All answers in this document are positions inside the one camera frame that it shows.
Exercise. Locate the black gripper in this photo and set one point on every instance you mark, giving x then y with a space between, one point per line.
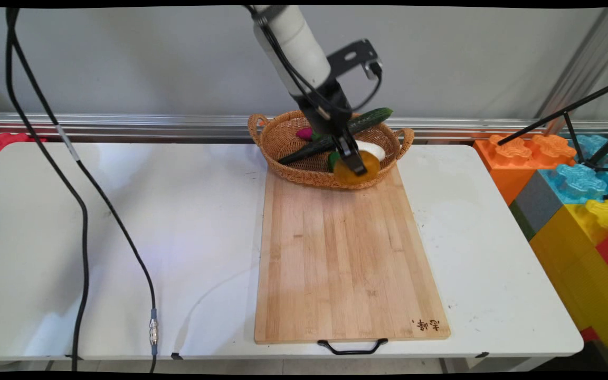
325 108

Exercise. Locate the round orange toy food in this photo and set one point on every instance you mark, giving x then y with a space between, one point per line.
372 169

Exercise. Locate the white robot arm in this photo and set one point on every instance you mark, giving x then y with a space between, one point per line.
293 45

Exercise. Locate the green bell pepper toy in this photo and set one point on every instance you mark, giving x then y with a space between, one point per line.
334 161

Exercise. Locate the white radish toy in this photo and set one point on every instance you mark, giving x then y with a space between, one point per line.
373 150

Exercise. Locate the long dark green cucumber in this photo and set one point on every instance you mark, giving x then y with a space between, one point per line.
372 117

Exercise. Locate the magenta toy vegetable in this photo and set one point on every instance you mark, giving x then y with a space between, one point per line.
304 133

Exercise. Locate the woven wicker basket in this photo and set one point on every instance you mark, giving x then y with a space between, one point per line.
283 148

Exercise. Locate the wooden cutting board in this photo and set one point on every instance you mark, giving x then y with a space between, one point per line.
346 264

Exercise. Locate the big orange building block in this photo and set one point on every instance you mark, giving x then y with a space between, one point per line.
510 163

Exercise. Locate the big green building block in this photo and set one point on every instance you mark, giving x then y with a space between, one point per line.
521 220

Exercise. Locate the big grey building block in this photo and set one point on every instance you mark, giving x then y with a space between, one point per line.
539 203

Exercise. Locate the black tripod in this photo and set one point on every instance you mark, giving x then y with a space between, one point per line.
568 112

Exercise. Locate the big blue building block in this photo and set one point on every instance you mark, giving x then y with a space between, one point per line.
578 182

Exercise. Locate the big yellow building block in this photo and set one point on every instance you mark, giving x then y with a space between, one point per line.
578 264

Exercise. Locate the red block with studs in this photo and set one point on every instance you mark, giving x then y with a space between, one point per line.
6 143

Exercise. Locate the silver black wrist camera mount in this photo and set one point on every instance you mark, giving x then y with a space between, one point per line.
354 57

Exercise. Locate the aluminium rail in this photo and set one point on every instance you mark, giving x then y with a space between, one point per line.
177 126

